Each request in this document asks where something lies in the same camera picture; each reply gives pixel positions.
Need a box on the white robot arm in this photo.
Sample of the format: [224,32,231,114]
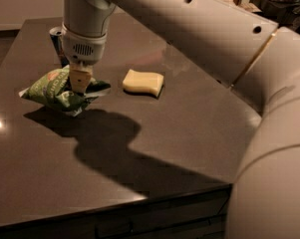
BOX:
[62,0,300,239]

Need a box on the dark drawer cabinet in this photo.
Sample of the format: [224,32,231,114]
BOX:
[0,184,231,239]

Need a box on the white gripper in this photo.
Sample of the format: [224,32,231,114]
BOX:
[62,25,107,94]

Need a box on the redbull can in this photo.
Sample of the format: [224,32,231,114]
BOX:
[49,26,69,67]

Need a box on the green jalapeno chip bag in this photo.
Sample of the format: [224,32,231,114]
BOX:
[19,67,111,117]

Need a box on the yellow sponge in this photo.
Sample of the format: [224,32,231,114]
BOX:
[123,69,164,97]

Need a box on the dark snack container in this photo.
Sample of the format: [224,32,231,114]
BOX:
[249,0,300,35]

